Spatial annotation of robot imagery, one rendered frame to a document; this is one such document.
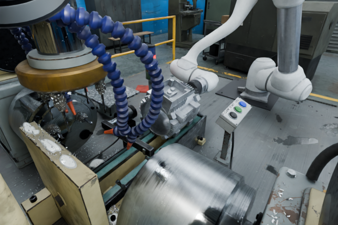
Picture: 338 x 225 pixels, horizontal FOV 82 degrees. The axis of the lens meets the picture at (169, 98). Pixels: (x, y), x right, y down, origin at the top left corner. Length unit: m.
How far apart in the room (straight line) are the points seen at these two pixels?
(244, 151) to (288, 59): 0.55
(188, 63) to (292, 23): 0.52
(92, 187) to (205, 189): 0.22
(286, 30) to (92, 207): 1.05
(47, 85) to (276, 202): 0.44
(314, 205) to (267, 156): 0.65
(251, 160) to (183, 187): 0.65
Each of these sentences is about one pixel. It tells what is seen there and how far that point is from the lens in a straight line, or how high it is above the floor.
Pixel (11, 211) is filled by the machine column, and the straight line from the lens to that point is 0.35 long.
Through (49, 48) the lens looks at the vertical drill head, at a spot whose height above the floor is 1.37.
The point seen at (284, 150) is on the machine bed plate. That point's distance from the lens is 1.11.
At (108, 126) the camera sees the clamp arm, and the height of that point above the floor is 1.03.
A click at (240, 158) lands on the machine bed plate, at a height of 0.80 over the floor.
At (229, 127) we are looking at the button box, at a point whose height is 1.03.
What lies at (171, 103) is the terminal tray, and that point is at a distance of 0.70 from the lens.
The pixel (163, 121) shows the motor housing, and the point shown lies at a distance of 0.90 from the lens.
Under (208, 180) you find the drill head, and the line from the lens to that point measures 0.39.
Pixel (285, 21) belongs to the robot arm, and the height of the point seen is 1.34.
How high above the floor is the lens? 1.46
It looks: 28 degrees down
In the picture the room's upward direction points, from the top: straight up
